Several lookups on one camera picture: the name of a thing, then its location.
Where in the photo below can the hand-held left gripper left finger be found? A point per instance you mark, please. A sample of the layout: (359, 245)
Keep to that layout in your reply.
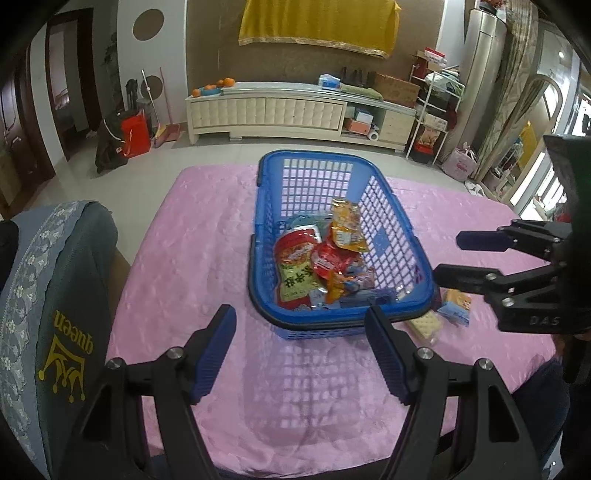
(217, 353)

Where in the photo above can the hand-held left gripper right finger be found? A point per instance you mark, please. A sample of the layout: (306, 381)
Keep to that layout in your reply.
(385, 355)

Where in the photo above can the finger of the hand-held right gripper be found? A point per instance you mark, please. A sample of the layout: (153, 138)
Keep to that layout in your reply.
(480, 240)
(461, 276)

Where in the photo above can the small light blue snack packet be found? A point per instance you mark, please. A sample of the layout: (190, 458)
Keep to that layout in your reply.
(455, 304)

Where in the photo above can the clear cracker packet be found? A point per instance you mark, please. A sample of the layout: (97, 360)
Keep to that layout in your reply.
(425, 325)

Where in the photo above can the light blue cartoon snack packet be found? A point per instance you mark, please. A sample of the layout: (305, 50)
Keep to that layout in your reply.
(358, 299)

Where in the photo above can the purple snack packet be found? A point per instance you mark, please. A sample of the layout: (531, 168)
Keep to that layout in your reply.
(364, 278)

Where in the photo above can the blue plastic basket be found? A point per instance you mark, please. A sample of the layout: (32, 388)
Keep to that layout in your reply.
(314, 319)

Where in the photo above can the orange snack packet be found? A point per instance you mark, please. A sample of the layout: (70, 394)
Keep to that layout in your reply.
(334, 288)

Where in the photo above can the red and white snack packet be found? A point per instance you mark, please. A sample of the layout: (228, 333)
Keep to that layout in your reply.
(328, 261)

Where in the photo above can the snack packet with yellow-green label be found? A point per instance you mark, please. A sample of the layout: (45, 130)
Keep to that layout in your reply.
(295, 274)

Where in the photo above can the yellow snack packet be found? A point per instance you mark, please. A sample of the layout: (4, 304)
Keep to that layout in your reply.
(346, 222)

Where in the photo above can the white slippers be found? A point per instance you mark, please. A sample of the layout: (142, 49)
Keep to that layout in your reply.
(474, 188)

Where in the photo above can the pink bag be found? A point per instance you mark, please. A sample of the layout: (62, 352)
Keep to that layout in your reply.
(458, 164)

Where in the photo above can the pink tablecloth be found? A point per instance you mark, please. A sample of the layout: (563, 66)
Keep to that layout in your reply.
(194, 258)

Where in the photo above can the dark blue clothing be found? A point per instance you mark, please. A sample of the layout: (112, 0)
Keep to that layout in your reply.
(540, 401)

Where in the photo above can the printed red box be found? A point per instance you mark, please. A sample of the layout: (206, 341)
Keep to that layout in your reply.
(427, 139)

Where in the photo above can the white metal rack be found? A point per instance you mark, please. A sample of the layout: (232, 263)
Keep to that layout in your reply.
(431, 104)

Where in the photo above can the white paper roll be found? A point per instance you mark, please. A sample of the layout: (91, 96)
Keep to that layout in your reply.
(373, 134)

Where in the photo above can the orange box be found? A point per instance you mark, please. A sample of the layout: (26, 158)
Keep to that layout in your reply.
(355, 124)

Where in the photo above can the beige standing air conditioner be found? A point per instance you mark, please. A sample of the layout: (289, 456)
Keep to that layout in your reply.
(480, 69)

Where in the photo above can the cardboard box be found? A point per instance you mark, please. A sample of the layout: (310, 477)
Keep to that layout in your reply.
(397, 90)

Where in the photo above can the patterned curtain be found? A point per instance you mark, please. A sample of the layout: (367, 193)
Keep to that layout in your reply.
(517, 69)

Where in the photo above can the green cushion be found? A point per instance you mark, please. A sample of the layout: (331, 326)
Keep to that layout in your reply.
(364, 91)

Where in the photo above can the red and white box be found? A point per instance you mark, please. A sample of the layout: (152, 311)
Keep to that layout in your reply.
(433, 57)

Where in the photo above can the blue tissue box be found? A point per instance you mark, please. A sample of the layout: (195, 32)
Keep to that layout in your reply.
(328, 81)

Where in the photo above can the broom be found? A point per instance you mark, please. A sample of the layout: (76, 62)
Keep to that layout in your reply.
(167, 134)

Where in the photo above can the red bag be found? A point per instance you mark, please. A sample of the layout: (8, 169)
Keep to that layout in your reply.
(136, 136)

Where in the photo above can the black bag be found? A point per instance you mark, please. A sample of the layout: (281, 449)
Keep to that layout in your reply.
(110, 143)

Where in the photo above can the black cloth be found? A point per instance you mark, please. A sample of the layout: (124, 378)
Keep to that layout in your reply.
(7, 244)

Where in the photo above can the cream tufted cabinet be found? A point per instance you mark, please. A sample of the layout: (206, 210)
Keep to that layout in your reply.
(268, 113)

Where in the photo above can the blue plate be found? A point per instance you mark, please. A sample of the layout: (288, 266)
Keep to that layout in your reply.
(212, 91)

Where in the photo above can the mop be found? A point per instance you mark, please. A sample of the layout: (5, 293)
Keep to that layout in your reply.
(147, 87)

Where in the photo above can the brown wooden door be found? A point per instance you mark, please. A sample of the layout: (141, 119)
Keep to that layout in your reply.
(21, 115)

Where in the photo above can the yellow wall cloth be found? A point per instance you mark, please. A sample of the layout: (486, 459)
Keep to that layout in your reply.
(318, 21)

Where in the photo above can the round brown wall decoration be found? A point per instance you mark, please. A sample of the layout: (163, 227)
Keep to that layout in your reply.
(148, 25)

